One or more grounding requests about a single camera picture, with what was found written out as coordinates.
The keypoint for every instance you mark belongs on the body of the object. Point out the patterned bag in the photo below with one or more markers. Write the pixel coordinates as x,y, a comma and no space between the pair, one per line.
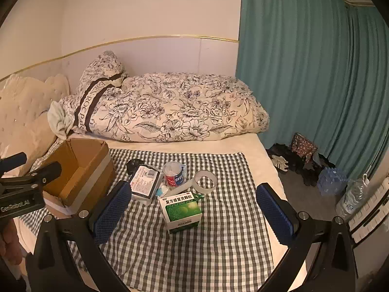
302,146

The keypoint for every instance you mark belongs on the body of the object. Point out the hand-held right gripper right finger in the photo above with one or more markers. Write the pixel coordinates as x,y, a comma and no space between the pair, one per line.
276,216

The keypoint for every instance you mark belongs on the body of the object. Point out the green white medicine box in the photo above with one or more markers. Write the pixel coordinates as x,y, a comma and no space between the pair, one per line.
182,213

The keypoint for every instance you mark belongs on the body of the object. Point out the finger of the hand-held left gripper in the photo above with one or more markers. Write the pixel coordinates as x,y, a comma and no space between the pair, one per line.
39,173
13,160

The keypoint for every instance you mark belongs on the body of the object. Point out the white radiator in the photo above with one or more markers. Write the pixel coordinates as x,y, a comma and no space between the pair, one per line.
373,213

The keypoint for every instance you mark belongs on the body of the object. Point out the grey checkered cloth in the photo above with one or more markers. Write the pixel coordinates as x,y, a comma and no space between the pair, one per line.
231,188

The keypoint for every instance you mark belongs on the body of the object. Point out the small blue white tube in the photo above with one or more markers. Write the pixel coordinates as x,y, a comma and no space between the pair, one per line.
162,191

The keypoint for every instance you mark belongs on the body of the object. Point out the pack of blue water bottles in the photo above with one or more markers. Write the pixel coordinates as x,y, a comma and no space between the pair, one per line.
331,181

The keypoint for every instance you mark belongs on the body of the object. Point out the large clear water bottle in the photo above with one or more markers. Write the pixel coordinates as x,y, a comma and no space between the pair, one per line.
352,194

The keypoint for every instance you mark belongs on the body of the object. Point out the white plastic bottle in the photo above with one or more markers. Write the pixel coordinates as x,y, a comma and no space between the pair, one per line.
182,187

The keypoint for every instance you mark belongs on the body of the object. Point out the floral pillow brown stripe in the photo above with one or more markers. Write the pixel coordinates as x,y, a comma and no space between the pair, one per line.
91,97

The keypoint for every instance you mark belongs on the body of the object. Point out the person's left hand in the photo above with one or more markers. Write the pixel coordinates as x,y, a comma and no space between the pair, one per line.
9,241

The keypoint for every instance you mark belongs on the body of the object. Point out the teal curtain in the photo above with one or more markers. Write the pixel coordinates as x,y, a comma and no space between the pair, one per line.
304,67

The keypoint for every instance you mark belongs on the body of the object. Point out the floral duvet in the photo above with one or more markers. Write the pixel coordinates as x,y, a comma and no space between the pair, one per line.
188,106

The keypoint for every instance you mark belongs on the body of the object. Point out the cream bed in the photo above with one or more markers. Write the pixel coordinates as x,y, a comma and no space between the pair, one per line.
263,158

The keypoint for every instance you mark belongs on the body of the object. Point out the cream tufted headboard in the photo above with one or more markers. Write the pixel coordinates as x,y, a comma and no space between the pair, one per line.
24,112

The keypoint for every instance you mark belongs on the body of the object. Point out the brown cardboard box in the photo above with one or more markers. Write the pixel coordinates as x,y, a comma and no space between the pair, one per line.
88,161

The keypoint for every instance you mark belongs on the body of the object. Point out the clear plastic cup red label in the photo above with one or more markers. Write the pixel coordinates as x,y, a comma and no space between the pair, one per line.
173,173

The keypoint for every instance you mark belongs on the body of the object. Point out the mint green towel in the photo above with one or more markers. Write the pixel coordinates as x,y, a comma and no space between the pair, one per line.
59,118

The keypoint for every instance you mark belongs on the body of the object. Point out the small black case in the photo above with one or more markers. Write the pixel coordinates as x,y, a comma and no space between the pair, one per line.
132,165

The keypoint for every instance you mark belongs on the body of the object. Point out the beige pillow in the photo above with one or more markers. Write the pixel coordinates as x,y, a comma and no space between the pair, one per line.
42,150

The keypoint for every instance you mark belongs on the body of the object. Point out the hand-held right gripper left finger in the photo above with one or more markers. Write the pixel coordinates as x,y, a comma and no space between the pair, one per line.
112,216

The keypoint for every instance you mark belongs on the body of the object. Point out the pile of dark clothes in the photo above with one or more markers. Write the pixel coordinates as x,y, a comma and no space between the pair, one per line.
307,173

